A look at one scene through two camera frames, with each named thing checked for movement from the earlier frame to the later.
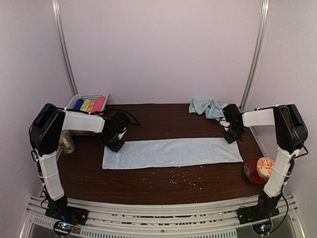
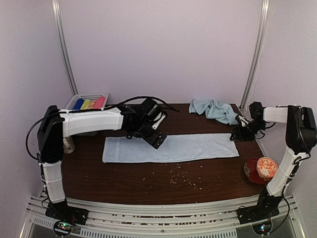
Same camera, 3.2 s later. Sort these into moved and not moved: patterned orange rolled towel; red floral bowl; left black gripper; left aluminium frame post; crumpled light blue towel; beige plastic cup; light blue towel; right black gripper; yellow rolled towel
Moved: light blue towel; left black gripper; right black gripper
Not moved: beige plastic cup; patterned orange rolled towel; crumpled light blue towel; yellow rolled towel; left aluminium frame post; red floral bowl
